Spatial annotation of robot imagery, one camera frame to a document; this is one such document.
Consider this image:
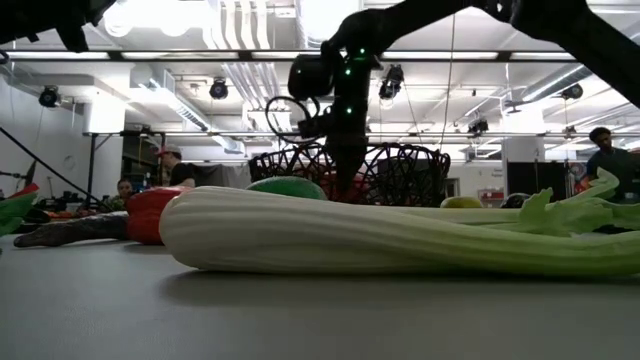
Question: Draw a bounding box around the pale green celery stalk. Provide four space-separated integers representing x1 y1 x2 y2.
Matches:
158 167 640 279

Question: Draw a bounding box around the black wire basket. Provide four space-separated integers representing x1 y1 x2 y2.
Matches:
248 141 452 208

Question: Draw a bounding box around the black overhead frame beam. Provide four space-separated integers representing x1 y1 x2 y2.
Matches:
0 48 640 63

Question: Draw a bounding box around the person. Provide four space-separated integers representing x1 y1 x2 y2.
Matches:
113 178 135 211
584 126 640 204
157 143 201 189

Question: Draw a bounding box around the red bell pepper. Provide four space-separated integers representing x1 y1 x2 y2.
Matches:
124 185 196 246

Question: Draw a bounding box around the black diagonal pole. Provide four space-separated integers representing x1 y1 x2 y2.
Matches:
0 125 109 209

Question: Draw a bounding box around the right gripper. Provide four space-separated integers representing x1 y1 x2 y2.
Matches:
324 113 374 201

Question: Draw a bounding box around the green bell pepper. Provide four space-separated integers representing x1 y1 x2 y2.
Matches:
245 175 329 201

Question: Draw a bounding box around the dark brown speckled vegetable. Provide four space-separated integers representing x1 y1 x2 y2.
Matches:
13 210 130 249

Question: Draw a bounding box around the green apple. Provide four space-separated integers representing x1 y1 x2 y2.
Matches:
439 195 484 209

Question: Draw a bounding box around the black partition panel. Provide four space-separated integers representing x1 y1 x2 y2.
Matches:
507 160 569 204

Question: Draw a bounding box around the dark purple mangosteen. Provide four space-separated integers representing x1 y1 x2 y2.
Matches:
499 192 531 209

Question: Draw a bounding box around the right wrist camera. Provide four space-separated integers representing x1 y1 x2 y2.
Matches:
298 115 329 140

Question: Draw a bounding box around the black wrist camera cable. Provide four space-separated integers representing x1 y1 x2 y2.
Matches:
264 94 326 145

